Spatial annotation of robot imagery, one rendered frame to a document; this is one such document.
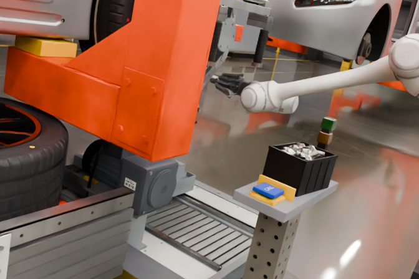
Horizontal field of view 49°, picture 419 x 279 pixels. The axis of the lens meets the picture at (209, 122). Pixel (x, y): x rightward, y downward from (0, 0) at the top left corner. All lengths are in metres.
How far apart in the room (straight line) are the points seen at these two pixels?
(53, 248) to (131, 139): 0.33
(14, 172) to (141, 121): 0.33
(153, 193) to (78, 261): 0.37
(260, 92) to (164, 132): 0.56
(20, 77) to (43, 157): 0.44
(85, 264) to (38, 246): 0.19
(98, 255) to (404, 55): 1.04
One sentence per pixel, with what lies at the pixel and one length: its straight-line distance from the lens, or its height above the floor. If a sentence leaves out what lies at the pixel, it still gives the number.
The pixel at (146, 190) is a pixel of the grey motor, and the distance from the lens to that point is 1.53.
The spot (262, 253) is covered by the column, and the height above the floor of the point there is 0.23.
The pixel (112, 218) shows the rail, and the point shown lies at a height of 0.33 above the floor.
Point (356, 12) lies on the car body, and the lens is 4.32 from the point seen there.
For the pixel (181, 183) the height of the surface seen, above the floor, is 0.15.
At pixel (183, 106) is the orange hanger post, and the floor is 0.67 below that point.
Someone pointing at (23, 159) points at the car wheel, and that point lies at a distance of 1.20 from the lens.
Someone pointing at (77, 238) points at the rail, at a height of 0.31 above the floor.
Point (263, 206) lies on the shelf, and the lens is 1.31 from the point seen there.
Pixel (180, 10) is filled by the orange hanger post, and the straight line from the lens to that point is 1.14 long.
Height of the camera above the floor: 0.94
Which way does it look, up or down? 14 degrees down
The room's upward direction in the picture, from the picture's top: 12 degrees clockwise
